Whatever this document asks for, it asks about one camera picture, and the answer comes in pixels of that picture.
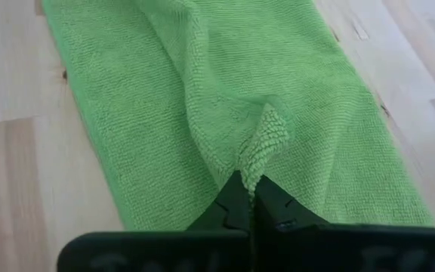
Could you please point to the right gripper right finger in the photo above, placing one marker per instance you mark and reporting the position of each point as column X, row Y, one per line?
column 315, row 249

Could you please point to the green microfiber towel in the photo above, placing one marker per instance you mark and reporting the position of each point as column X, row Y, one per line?
column 145, row 113

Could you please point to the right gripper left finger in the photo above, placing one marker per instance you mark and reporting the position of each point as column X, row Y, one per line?
column 164, row 249

